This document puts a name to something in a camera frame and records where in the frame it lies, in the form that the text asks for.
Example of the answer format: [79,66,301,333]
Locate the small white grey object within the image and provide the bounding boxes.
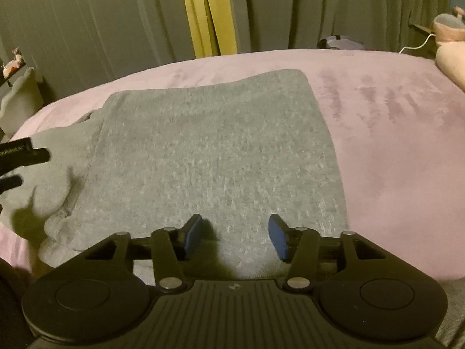
[317,35,366,51]

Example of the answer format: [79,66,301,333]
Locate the pink fleece bed blanket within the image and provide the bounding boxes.
[1,50,464,281]

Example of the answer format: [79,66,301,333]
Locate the white charging cable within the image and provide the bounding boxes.
[398,32,437,55]

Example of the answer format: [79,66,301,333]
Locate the grey sweatpants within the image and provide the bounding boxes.
[1,70,348,278]

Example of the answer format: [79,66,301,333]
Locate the yellow curtain stripe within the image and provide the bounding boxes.
[184,0,238,58]

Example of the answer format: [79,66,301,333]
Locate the grey bedside cloth item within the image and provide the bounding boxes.
[1,67,44,138]

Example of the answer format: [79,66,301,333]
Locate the pink pillow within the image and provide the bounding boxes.
[435,42,465,91]

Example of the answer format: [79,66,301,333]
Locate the grey curtain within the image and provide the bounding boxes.
[1,0,449,100]

